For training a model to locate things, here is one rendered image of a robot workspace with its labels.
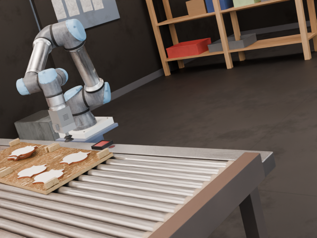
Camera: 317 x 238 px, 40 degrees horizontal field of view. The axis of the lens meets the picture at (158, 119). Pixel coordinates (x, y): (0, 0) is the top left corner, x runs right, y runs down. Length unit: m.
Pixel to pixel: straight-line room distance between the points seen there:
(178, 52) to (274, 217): 5.52
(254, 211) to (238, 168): 0.29
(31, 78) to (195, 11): 5.94
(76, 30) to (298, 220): 1.74
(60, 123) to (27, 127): 4.16
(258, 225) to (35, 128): 4.52
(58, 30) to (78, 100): 0.44
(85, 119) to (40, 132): 3.32
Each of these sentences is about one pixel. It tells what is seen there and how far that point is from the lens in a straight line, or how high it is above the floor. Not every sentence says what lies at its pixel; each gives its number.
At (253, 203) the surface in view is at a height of 0.73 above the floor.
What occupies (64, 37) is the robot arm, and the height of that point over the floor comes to 1.44.
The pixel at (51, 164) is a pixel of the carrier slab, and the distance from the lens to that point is 2.01.
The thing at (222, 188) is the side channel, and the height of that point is 0.95.
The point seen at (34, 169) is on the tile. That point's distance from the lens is 2.00.
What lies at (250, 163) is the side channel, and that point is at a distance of 1.44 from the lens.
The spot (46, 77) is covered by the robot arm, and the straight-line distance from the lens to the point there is 1.86.
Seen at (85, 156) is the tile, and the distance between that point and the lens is 1.94.
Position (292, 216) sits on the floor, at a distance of 2.95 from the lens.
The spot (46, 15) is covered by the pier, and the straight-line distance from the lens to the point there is 6.78.
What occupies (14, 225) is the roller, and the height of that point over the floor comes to 0.92.
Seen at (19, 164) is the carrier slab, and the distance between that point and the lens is 2.18.
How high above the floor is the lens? 1.53
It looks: 16 degrees down
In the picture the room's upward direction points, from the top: 15 degrees counter-clockwise
